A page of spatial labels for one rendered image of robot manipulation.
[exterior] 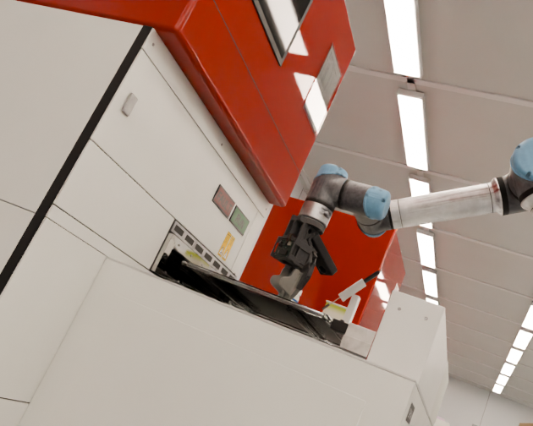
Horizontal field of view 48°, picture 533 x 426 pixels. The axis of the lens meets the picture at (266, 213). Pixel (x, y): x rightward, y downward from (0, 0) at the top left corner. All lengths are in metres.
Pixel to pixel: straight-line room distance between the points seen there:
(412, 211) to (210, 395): 0.74
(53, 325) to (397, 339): 0.62
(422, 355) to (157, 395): 0.46
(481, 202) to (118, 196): 0.86
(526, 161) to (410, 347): 0.54
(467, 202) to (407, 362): 0.59
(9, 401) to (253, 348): 0.44
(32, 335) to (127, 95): 0.46
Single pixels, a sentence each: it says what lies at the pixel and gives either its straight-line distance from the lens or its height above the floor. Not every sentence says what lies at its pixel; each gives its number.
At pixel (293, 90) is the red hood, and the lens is 1.65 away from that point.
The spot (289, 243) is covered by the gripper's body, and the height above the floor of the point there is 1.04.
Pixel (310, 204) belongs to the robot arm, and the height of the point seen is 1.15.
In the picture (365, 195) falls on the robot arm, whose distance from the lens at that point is 1.43.
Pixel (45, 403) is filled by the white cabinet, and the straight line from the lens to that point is 1.21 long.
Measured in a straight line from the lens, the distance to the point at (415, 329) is 1.07.
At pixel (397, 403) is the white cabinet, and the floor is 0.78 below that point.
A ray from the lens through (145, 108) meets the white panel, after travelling 1.20.
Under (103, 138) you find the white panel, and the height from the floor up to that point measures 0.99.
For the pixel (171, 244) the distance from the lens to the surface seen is 1.38.
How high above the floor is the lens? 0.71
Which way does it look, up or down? 15 degrees up
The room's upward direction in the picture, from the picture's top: 25 degrees clockwise
